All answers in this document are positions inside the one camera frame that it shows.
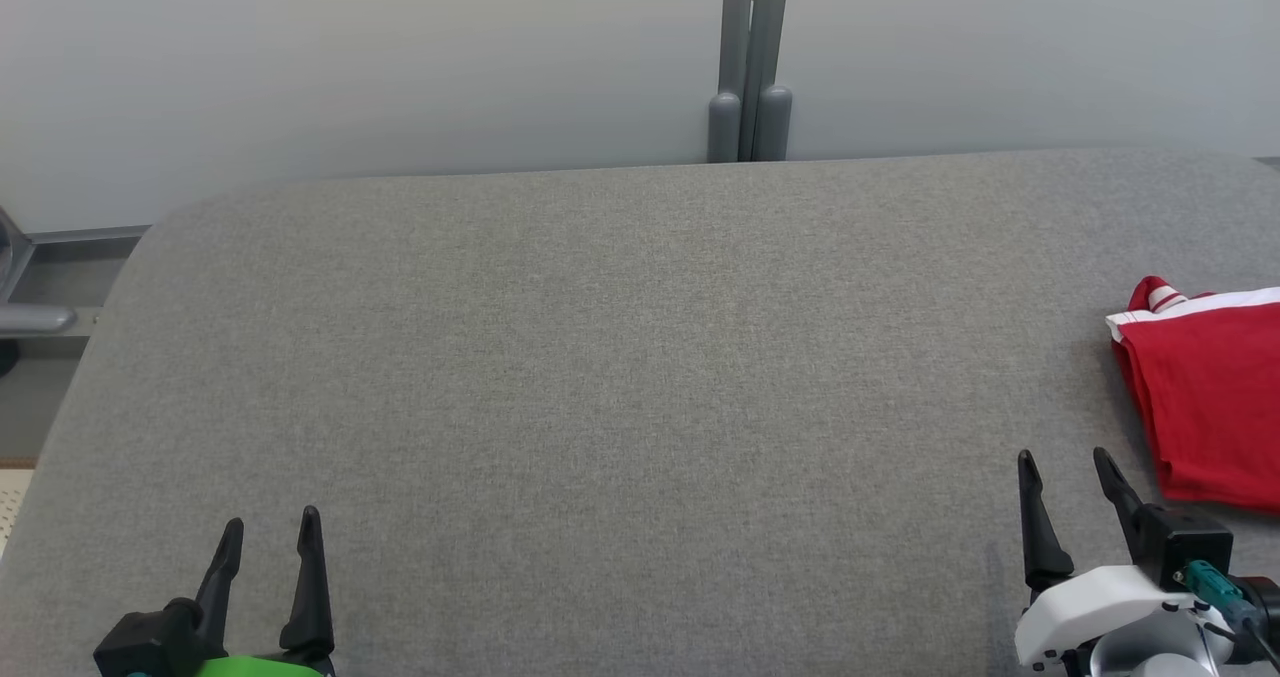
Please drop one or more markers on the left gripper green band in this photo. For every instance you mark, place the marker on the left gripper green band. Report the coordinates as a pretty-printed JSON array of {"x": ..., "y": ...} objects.
[{"x": 260, "y": 667}]

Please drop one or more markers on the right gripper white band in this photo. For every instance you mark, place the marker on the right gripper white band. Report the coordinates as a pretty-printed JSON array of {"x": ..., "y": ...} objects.
[{"x": 1090, "y": 617}]

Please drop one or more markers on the red and white sports shorts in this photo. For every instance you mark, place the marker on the red and white sports shorts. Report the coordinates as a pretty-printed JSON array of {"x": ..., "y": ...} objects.
[{"x": 1215, "y": 397}]

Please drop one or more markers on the beige perforated floor board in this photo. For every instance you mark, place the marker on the beige perforated floor board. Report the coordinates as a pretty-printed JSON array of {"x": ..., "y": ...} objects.
[{"x": 14, "y": 502}]

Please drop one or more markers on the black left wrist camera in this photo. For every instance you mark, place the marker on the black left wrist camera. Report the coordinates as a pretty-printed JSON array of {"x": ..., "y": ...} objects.
[{"x": 145, "y": 642}]

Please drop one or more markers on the grey metal floor rail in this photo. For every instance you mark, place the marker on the grey metal floor rail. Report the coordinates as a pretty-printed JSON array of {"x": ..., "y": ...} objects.
[{"x": 60, "y": 247}]

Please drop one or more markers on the grey partition post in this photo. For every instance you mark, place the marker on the grey partition post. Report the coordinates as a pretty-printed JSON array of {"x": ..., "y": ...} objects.
[
  {"x": 770, "y": 57},
  {"x": 728, "y": 57}
]

